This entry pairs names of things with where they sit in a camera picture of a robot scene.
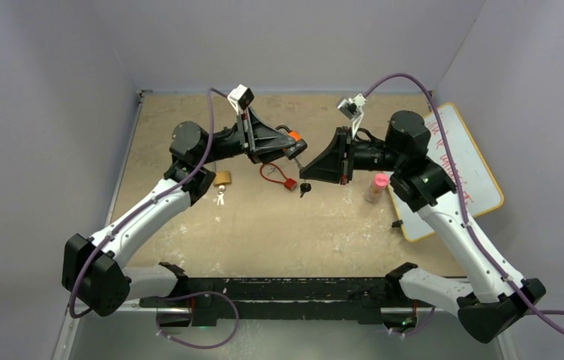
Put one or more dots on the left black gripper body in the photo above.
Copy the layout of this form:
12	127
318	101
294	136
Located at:
232	142

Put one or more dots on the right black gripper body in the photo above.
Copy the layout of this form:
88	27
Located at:
373	156

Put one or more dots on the black head keys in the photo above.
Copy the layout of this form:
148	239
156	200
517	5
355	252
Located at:
305	187

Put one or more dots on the brass padlock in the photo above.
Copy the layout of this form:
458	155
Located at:
222	178

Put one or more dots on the silver keys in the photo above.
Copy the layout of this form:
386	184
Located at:
220	198

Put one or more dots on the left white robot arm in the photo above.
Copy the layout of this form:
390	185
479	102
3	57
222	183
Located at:
184	183

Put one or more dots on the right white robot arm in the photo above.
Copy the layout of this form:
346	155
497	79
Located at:
495	295

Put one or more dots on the pink cap bottle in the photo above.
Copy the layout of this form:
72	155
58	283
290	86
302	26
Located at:
376	188

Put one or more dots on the red cable lock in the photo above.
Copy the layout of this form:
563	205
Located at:
272	173

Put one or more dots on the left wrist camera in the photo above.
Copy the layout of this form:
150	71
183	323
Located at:
240	98

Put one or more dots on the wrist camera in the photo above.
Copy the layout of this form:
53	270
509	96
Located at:
240	98
352	108

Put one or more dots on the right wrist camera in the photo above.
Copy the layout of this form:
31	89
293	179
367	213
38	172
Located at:
352	108

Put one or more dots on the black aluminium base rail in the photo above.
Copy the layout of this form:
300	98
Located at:
361	299

